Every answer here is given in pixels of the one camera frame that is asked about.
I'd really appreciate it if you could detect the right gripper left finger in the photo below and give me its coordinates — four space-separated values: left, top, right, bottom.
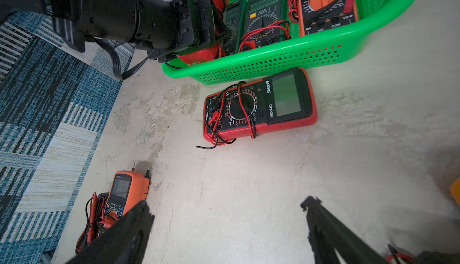
68 200 155 264

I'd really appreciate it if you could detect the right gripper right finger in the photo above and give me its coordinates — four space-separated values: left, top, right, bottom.
300 196 388 264

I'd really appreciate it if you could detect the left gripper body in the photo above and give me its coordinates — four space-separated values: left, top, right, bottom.
75 0 225 61

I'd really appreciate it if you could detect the green DT9205A multimeter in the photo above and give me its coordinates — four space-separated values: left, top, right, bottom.
222 0 247 56

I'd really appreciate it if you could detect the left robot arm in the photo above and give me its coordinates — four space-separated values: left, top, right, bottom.
1 0 228 62

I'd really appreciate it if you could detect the orange Victor multimeter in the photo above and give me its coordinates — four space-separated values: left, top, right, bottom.
99 167 150 229

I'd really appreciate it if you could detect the yellow multimeter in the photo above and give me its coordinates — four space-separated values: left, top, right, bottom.
450 178 460 205

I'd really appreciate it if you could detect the red ANENG multimeter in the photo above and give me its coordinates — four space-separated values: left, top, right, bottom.
202 67 317 148

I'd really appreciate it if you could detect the green plastic basket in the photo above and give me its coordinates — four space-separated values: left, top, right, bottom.
162 0 415 85

